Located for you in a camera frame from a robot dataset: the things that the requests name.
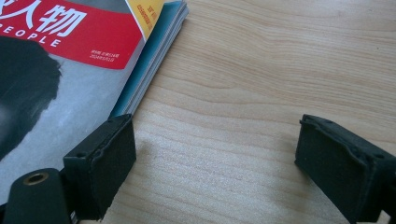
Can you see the magazine with portrait cover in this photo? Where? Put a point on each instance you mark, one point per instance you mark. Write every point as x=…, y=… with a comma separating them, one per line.
x=87, y=84

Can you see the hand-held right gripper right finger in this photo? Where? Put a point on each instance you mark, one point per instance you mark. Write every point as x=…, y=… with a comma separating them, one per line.
x=336, y=165

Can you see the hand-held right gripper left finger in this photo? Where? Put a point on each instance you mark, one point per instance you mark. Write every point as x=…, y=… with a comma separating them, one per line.
x=102, y=168

